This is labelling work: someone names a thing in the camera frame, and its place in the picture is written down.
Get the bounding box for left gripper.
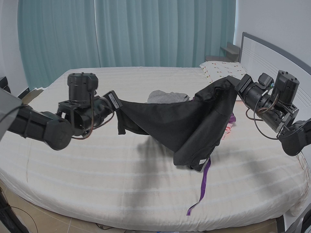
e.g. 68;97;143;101
74;90;122;128

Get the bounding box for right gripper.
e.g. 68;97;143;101
226;74;286;132

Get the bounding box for black T-shirt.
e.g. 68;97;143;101
117;78;238;173

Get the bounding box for bed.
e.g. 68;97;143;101
0;32;311;230

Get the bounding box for white printed pillow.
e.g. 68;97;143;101
200;61;246;85

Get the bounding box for grey bedside table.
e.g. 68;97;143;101
205;42;241;63

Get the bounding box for pink garment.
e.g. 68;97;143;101
222;122;235;139

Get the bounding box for grey garment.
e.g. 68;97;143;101
147;90;190;104

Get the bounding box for blue-green curtain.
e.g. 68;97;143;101
18;0;100;90
95;0;237;68

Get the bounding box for black chest of drawers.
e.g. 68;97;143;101
0;77;12;94

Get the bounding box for purple satin garment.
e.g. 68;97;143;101
186;95;237;217

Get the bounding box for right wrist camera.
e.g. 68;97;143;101
258;73;275;90

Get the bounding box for black cable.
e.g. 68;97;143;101
245;107;282;140

